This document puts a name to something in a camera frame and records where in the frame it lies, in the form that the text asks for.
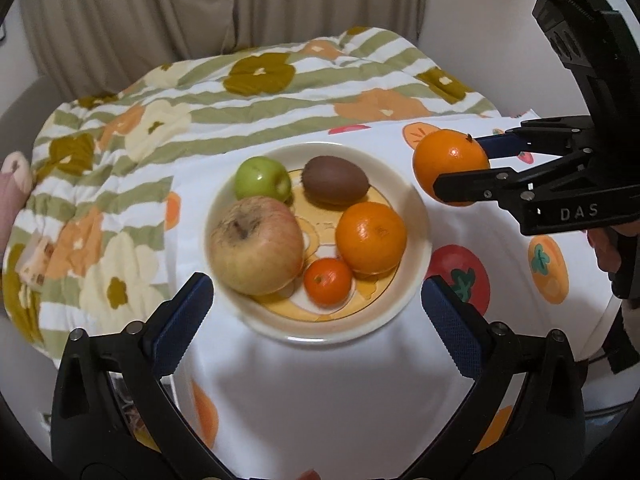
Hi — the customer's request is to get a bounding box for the large yellow-red apple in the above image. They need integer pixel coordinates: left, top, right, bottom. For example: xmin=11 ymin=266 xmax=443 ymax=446
xmin=209 ymin=196 xmax=305 ymax=296

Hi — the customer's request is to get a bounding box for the small orange tangerine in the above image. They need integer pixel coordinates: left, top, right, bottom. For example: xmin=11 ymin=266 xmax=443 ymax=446
xmin=303 ymin=257 xmax=354 ymax=309

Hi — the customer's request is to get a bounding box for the brown kiwi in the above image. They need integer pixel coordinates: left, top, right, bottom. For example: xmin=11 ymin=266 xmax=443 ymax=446
xmin=301 ymin=156 xmax=372 ymax=206

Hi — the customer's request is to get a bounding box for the striped floral blanket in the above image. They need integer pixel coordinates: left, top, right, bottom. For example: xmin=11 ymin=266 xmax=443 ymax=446
xmin=0 ymin=25 xmax=501 ymax=361

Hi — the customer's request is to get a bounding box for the large orange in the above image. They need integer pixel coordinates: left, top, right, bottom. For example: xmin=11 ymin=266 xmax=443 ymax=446
xmin=412 ymin=129 xmax=491 ymax=207
xmin=335 ymin=201 xmax=408 ymax=276

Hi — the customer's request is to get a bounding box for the pink plush toy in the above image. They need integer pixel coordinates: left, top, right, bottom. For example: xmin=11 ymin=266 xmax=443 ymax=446
xmin=0 ymin=152 xmax=34 ymax=233

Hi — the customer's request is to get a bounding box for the person's right hand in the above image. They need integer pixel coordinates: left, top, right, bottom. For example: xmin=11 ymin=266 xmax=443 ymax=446
xmin=587 ymin=224 xmax=640 ymax=286

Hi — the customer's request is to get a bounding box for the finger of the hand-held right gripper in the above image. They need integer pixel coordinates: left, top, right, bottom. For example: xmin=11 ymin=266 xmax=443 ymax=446
xmin=472 ymin=116 xmax=597 ymax=161
xmin=432 ymin=167 xmax=540 ymax=206

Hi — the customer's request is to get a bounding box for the cream plate with duck print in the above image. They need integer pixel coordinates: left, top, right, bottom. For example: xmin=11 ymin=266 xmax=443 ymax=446
xmin=204 ymin=142 xmax=433 ymax=345

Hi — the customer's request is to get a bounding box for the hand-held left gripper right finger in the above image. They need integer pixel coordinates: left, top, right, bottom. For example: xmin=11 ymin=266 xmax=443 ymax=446
xmin=400 ymin=275 xmax=586 ymax=480

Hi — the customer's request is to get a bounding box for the beige curtain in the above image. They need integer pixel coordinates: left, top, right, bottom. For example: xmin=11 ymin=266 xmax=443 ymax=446
xmin=20 ymin=0 xmax=426 ymax=106

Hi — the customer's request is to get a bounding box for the grey padded headboard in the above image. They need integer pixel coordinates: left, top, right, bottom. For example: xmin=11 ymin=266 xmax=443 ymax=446
xmin=0 ymin=77 xmax=76 ymax=161

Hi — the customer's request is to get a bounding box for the white fruit-print tablecloth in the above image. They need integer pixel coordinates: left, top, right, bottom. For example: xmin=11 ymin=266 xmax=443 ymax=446
xmin=165 ymin=107 xmax=621 ymax=480

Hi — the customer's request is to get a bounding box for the small pink packet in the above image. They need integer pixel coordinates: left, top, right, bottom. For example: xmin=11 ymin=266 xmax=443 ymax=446
xmin=17 ymin=237 xmax=57 ymax=292

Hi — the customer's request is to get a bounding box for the small green apple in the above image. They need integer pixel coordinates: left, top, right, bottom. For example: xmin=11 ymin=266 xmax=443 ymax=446
xmin=234 ymin=156 xmax=293 ymax=202

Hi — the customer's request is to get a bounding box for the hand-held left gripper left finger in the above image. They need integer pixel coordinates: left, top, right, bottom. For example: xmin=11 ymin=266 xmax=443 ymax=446
xmin=50 ymin=272 xmax=236 ymax=480

